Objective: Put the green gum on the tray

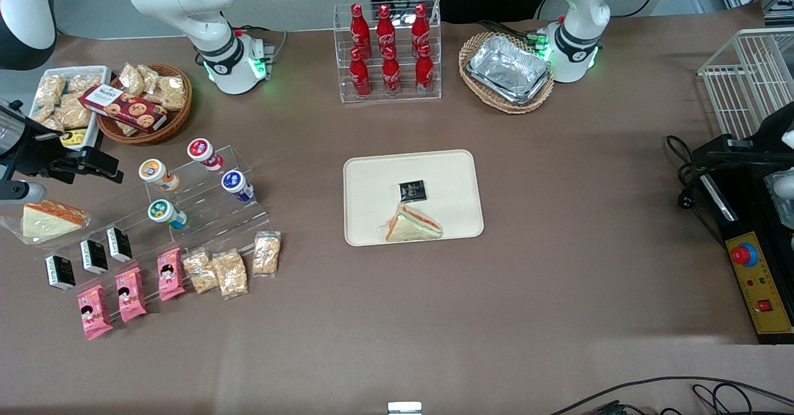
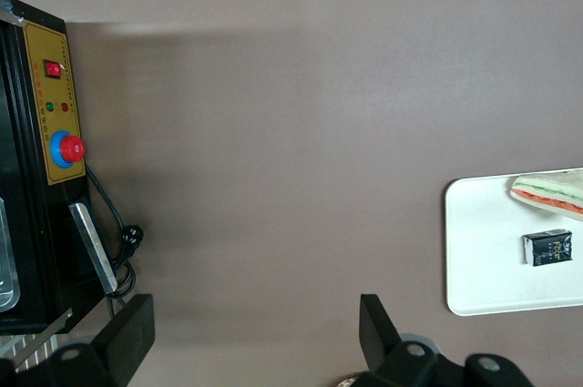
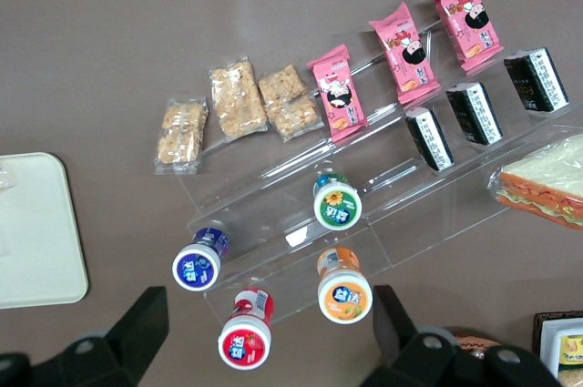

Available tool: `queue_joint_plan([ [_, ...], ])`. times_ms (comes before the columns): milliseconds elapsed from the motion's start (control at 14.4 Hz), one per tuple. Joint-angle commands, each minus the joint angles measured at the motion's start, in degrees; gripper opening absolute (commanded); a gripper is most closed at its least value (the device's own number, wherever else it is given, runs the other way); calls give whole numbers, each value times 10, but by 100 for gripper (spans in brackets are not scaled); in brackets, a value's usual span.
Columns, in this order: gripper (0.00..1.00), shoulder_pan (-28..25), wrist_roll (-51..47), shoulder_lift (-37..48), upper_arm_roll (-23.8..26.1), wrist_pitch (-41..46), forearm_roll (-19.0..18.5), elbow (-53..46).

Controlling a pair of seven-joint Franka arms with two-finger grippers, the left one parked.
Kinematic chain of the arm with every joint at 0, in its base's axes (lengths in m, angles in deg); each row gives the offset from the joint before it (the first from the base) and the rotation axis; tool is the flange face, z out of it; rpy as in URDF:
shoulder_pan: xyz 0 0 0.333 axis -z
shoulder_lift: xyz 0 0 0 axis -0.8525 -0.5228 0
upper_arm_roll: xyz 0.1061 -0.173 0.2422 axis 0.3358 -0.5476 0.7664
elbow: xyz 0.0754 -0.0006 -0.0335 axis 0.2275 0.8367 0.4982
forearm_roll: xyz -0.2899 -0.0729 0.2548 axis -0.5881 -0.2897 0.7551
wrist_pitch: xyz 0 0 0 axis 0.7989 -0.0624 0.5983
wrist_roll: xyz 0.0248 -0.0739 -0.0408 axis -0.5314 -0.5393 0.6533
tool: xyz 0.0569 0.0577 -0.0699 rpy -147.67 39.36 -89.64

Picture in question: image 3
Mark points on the blue gum bottle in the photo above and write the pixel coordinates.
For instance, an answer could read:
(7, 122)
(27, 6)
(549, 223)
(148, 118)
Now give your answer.
(197, 266)

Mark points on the yellow snack packet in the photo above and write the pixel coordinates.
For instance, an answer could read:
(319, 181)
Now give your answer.
(573, 350)

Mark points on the white rectangular snack tray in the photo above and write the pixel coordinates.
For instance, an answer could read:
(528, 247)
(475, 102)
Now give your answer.
(553, 332)

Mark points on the pink cartoon snack packet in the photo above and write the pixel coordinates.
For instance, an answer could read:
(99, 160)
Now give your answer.
(339, 93)
(405, 54)
(464, 18)

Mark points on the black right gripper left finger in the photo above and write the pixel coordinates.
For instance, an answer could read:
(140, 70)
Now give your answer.
(114, 359)

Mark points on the orange gum bottle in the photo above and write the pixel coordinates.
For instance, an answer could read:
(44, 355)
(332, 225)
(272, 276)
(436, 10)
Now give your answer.
(344, 298)

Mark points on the clear-wrapped puffed rice bar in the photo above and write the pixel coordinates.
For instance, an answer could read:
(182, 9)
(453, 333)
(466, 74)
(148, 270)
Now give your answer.
(237, 98)
(291, 102)
(180, 136)

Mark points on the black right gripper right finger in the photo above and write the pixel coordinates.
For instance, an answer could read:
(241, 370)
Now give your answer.
(423, 359)

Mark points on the clear acrylic stepped stand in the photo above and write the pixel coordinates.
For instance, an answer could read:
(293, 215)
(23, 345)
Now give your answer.
(282, 205)

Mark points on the green gum bottle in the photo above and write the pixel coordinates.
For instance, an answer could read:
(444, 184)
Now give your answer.
(338, 207)

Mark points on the black and white snack box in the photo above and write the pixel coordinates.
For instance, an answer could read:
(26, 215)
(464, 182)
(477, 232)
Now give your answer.
(428, 139)
(473, 113)
(537, 79)

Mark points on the beige plastic tray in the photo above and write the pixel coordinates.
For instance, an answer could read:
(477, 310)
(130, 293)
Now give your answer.
(36, 232)

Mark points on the plastic wrapped triangle sandwich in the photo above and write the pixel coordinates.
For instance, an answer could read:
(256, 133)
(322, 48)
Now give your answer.
(546, 186)

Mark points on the dark brown wicker basket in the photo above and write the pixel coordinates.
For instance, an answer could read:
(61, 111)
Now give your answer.
(476, 341)

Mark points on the red gum bottle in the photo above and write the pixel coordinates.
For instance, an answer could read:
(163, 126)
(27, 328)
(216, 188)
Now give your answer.
(245, 343)

